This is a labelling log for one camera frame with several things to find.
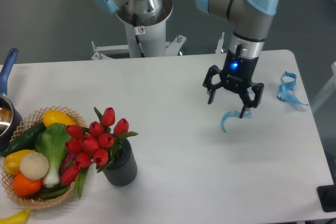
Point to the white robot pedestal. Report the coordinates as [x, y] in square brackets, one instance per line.
[145, 26]

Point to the green bean pods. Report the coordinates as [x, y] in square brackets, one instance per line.
[51, 193]

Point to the red tulip bouquet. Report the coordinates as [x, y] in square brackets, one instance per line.
[96, 145]

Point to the orange fruit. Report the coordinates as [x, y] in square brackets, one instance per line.
[23, 186]

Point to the blue handled saucepan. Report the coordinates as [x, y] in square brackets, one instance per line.
[10, 117]

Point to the white frame at right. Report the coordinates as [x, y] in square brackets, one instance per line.
[325, 92]

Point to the white garlic bulb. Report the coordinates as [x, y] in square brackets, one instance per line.
[34, 166]

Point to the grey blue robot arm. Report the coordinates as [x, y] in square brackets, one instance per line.
[252, 20]

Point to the tangled blue tape strip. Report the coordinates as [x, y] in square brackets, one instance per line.
[286, 93]

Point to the dark grey ribbed vase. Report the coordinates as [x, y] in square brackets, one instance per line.
[123, 170]

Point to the yellow banana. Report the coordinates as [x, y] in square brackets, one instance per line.
[18, 218]

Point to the yellow squash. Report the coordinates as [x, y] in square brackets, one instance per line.
[54, 116]

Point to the black device at edge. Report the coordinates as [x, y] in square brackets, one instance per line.
[327, 197]

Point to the curved blue tape strip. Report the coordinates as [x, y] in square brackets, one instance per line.
[233, 114]

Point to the green cucumber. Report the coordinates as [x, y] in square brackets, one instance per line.
[25, 141]

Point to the yellow bell pepper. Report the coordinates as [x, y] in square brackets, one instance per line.
[12, 161]

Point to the green bok choy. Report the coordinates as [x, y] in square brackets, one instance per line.
[51, 143]

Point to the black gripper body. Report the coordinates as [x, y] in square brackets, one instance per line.
[237, 72]

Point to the purple sweet potato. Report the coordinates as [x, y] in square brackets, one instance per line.
[64, 167]

